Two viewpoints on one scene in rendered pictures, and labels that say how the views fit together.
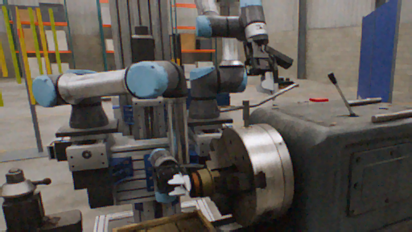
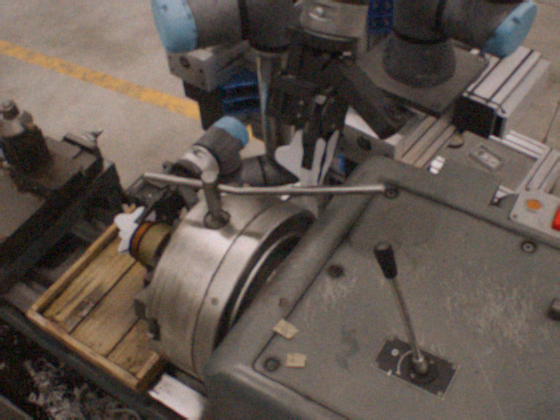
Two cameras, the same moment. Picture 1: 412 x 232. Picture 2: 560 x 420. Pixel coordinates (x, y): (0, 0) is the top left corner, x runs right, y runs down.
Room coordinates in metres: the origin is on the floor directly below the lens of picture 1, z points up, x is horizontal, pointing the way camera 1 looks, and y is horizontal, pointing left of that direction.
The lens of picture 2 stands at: (0.81, -0.54, 1.91)
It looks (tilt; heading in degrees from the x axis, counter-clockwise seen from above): 47 degrees down; 64
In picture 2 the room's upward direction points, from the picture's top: 5 degrees counter-clockwise
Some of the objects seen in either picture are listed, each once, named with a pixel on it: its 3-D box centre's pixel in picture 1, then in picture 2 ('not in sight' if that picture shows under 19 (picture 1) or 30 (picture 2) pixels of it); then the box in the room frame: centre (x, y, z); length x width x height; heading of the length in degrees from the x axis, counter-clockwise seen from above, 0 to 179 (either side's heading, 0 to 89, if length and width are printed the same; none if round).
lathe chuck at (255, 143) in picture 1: (246, 174); (230, 283); (1.00, 0.05, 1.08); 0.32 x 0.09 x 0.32; 29
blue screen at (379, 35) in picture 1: (372, 64); not in sight; (7.37, -2.37, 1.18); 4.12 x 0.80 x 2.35; 171
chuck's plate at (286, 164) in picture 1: (263, 171); (262, 298); (1.03, 0.00, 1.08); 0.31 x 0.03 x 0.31; 29
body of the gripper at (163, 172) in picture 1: (170, 175); (166, 193); (0.98, 0.30, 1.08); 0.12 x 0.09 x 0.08; 28
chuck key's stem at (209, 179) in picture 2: (245, 118); (214, 204); (0.99, 0.05, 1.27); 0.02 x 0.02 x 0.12; 44
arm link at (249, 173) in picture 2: (166, 184); (233, 179); (1.14, 0.36, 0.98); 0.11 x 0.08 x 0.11; 165
